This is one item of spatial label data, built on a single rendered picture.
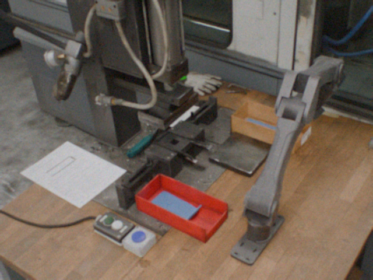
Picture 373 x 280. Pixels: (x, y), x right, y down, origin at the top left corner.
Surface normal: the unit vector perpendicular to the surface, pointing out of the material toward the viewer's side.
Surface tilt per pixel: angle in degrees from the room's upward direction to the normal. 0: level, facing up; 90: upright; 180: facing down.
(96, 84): 90
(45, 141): 0
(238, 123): 90
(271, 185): 48
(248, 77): 90
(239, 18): 90
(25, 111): 0
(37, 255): 0
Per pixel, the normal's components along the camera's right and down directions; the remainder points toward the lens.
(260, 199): -0.45, -0.13
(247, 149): -0.07, -0.79
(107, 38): -0.58, 0.53
